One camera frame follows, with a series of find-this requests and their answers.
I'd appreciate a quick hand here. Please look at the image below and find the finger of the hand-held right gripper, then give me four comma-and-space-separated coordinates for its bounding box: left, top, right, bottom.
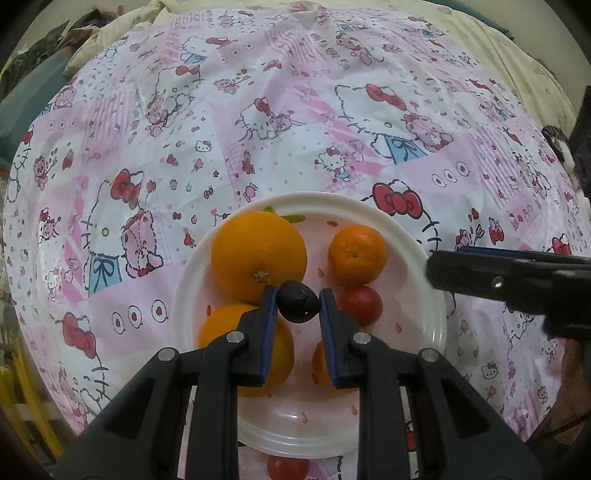
426, 250, 591, 309
459, 246, 591, 267

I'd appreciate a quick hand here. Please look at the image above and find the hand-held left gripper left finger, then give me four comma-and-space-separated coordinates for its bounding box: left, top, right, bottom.
55, 285, 278, 480

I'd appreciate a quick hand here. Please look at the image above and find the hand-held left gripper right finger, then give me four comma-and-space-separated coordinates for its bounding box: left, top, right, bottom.
320, 288, 541, 480

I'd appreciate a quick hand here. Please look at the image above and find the small mandarin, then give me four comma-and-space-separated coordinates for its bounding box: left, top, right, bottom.
328, 224, 387, 285
311, 339, 361, 393

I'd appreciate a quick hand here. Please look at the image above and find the dark purple grape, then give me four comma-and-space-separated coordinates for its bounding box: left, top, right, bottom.
277, 281, 320, 324

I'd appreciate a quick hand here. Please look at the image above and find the red cherry tomato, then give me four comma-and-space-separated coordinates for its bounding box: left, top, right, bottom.
267, 455, 309, 480
337, 285, 384, 326

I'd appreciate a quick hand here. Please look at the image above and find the large orange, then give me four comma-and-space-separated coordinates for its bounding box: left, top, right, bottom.
211, 211, 308, 305
198, 302, 296, 398

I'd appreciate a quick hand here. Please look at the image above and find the pink strawberry print plate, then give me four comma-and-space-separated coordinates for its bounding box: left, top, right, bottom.
170, 191, 448, 460

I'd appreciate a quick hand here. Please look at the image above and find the tabby cat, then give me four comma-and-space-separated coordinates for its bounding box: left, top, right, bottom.
540, 124, 585, 190

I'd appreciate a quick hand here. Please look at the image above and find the teal mattress edge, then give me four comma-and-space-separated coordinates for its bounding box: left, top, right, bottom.
434, 0, 515, 42

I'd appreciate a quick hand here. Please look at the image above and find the pink cartoon printed blanket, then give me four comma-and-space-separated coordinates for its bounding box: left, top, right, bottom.
2, 0, 587, 480

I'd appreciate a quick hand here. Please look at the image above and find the yellow chair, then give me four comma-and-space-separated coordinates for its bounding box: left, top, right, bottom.
0, 342, 65, 462

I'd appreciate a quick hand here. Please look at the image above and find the teal cloth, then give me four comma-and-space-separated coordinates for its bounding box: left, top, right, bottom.
0, 51, 75, 162

